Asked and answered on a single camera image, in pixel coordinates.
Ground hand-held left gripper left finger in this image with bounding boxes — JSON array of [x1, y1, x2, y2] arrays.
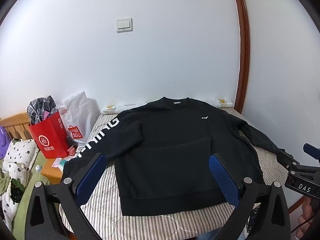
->
[[25, 153, 108, 240]]

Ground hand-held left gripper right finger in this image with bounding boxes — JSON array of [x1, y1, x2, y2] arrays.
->
[[209, 153, 292, 240]]

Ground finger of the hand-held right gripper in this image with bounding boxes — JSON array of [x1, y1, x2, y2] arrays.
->
[[277, 150, 302, 174], [303, 143, 320, 161]]

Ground black sweatshirt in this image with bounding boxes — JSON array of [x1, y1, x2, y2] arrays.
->
[[62, 96, 290, 217]]

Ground person's right hand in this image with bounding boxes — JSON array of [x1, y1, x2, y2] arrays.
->
[[300, 200, 316, 230]]

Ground striped mattress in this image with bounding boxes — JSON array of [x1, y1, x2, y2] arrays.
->
[[59, 107, 290, 240]]

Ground paper leaflets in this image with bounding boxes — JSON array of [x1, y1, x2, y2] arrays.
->
[[51, 155, 75, 170]]

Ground wooden nightstand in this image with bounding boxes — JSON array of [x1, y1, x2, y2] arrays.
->
[[40, 152, 75, 185]]

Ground red paper bag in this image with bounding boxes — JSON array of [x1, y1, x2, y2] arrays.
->
[[28, 111, 70, 159]]

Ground white plastic shopping bag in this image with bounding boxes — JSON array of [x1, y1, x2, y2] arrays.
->
[[58, 91, 97, 148]]

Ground green bed sheet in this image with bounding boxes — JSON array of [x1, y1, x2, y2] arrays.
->
[[0, 150, 50, 230]]

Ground floral bolster pillow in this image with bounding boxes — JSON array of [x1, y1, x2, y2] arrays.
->
[[101, 99, 234, 115]]

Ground white floral blanket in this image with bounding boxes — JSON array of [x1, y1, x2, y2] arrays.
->
[[0, 139, 38, 230]]

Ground grey plaid cloth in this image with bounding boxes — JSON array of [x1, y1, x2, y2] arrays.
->
[[27, 95, 59, 125]]

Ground wooden headboard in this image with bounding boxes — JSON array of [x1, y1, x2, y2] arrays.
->
[[0, 112, 35, 143]]

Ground purple cloth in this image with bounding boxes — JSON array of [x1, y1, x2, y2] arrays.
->
[[0, 126, 10, 159]]

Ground brown wooden door frame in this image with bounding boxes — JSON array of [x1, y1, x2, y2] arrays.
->
[[230, 0, 251, 115]]

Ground white light switch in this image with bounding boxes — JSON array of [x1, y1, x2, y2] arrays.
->
[[116, 17, 133, 33]]

